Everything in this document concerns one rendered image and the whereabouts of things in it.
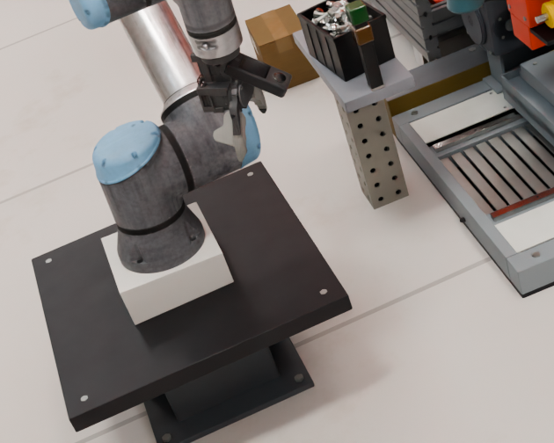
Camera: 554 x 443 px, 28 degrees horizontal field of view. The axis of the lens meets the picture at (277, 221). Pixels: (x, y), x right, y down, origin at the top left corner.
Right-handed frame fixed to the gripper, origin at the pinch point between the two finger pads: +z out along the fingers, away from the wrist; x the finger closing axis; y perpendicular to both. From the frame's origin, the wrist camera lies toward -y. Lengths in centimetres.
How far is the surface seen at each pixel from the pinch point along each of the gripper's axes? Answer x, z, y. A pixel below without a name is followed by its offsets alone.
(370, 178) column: -60, 60, 2
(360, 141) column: -60, 48, 2
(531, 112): -79, 54, -37
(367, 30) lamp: -47.8, 7.7, -9.2
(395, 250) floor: -42, 68, -7
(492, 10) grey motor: -92, 32, -28
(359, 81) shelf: -51, 23, -4
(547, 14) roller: -61, 14, -46
